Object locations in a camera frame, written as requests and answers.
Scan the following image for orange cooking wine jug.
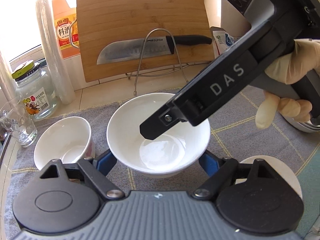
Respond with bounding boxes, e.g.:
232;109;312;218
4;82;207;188
52;0;80;59

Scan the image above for clear drinking glass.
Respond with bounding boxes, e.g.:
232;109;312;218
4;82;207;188
1;95;37;147

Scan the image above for plain white bowl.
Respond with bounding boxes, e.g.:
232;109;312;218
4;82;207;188
106;93;211;178

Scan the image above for white bowl pink flowers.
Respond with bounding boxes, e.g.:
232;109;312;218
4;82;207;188
34;116;95;170

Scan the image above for clear plastic wrap roll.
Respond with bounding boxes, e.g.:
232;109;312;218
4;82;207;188
36;0;75;105

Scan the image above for right gloved hand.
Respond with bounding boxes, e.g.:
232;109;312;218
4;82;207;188
255;39;320;130

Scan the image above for small white floral bowl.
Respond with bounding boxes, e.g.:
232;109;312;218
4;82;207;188
229;155;303;212

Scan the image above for white blue salt bag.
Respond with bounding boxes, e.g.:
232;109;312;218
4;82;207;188
210;27;235;58

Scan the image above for bamboo cutting board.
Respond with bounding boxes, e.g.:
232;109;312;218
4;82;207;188
76;0;211;82

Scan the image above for santoku knife black handle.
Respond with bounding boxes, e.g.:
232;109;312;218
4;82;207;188
97;35;212;65

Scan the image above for glass jar green lid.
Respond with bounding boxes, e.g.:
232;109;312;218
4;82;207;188
11;59;58;121

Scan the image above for grey teal checked towel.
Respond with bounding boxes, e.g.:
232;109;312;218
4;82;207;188
1;86;319;239

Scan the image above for metal wire rack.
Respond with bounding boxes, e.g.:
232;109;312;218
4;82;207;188
126;28;189;96

